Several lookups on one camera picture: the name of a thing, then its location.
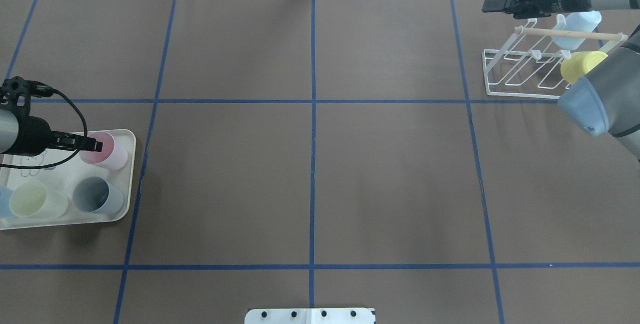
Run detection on grey plastic cup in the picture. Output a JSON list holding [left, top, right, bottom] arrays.
[[71, 177, 125, 215]]

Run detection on blue plastic cup front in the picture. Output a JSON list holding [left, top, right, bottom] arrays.
[[551, 11, 602, 52]]

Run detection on pink plastic cup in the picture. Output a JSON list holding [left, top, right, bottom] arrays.
[[79, 131, 129, 171]]

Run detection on pale cream plastic cup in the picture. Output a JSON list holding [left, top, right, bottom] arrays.
[[9, 181, 69, 219]]

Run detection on blue plastic cup rear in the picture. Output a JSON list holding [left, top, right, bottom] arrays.
[[0, 185, 16, 219]]

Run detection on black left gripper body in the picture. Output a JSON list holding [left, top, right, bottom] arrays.
[[0, 76, 54, 157]]

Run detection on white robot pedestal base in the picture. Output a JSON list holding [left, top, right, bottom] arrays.
[[244, 307, 377, 323]]

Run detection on cream plastic tray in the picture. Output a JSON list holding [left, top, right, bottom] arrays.
[[1, 129, 137, 230]]

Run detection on blue plastic cup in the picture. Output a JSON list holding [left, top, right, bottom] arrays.
[[551, 11, 602, 52], [0, 185, 16, 219]]

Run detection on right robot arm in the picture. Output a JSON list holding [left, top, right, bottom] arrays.
[[482, 0, 640, 157]]

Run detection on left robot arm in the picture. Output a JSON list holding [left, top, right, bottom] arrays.
[[0, 76, 103, 157]]

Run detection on white wire cup rack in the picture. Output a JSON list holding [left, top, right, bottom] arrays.
[[482, 19, 628, 100]]

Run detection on yellow plastic cup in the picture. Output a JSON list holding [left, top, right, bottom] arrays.
[[560, 51, 608, 84]]

